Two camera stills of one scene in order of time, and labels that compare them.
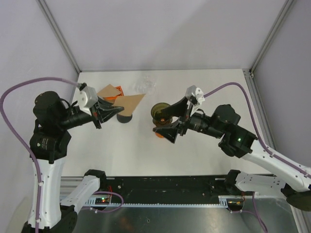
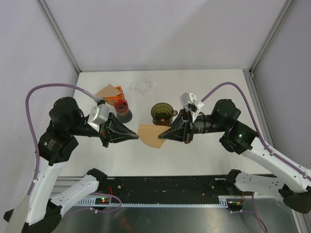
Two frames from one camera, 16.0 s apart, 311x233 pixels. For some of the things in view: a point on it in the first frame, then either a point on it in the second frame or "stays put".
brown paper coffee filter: (129, 103) to (149, 134)
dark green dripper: (159, 118) stays put
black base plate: (167, 189) stays put
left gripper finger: (104, 113) to (121, 138)
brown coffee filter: (108, 91) stays put
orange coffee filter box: (113, 98) stays put
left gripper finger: (102, 104) to (113, 124)
